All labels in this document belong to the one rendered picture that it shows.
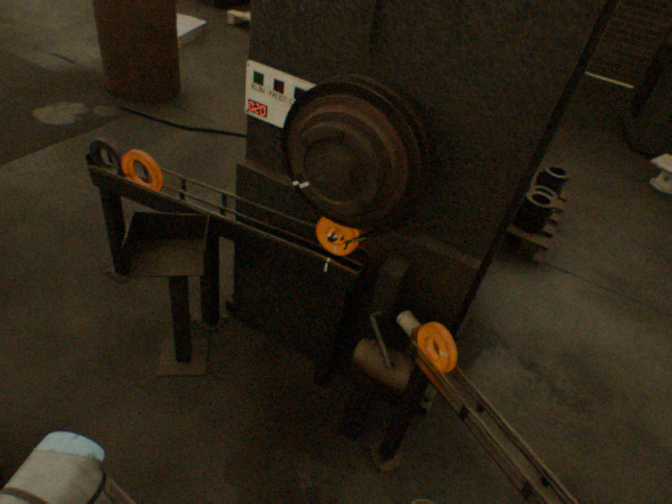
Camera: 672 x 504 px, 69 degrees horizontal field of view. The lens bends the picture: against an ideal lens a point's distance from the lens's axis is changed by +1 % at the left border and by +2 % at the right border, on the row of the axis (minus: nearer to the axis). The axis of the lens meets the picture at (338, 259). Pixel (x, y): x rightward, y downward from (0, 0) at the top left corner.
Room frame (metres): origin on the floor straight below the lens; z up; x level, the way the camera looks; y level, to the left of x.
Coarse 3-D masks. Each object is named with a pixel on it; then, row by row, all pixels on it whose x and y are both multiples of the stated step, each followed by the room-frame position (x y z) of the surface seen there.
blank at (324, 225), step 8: (320, 224) 1.36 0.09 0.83; (328, 224) 1.35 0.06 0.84; (336, 224) 1.34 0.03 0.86; (320, 232) 1.36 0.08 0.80; (328, 232) 1.36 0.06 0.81; (344, 232) 1.33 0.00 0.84; (352, 232) 1.32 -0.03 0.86; (320, 240) 1.36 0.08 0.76; (344, 240) 1.32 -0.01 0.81; (328, 248) 1.34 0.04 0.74; (336, 248) 1.33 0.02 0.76; (352, 248) 1.31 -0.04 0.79
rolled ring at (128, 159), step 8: (128, 152) 1.67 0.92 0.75; (136, 152) 1.66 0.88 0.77; (144, 152) 1.67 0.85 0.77; (128, 160) 1.66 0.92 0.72; (144, 160) 1.63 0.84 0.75; (152, 160) 1.65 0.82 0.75; (128, 168) 1.67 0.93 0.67; (152, 168) 1.62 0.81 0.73; (128, 176) 1.67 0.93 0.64; (136, 176) 1.68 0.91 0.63; (152, 176) 1.62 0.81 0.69; (160, 176) 1.63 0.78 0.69; (144, 184) 1.66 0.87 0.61; (152, 184) 1.63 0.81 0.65; (160, 184) 1.63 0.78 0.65
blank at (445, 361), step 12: (432, 324) 1.05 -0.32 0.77; (420, 336) 1.06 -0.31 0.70; (432, 336) 1.03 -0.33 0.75; (444, 336) 1.01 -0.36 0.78; (432, 348) 1.04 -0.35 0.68; (444, 348) 0.98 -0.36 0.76; (432, 360) 1.00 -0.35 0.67; (444, 360) 0.97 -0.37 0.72; (456, 360) 0.97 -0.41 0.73; (444, 372) 0.96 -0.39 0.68
